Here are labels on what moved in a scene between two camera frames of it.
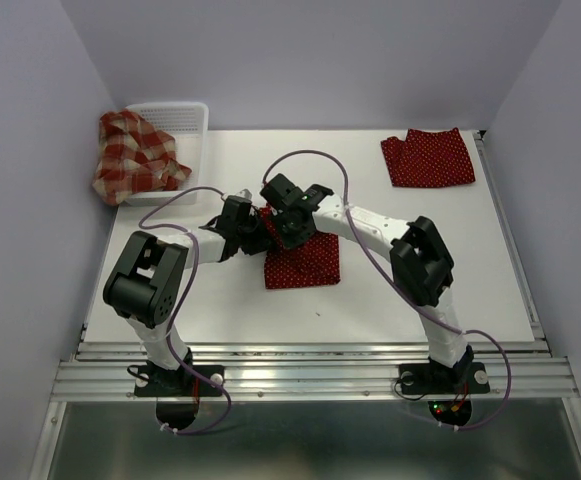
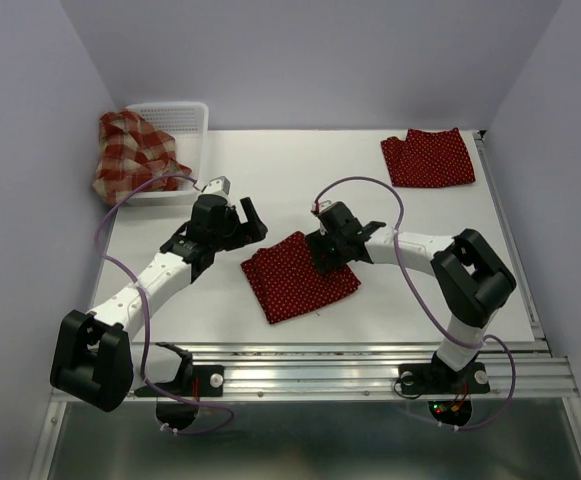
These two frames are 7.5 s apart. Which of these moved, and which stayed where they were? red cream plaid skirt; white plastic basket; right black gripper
Moved: right black gripper
Stayed: red cream plaid skirt; white plastic basket
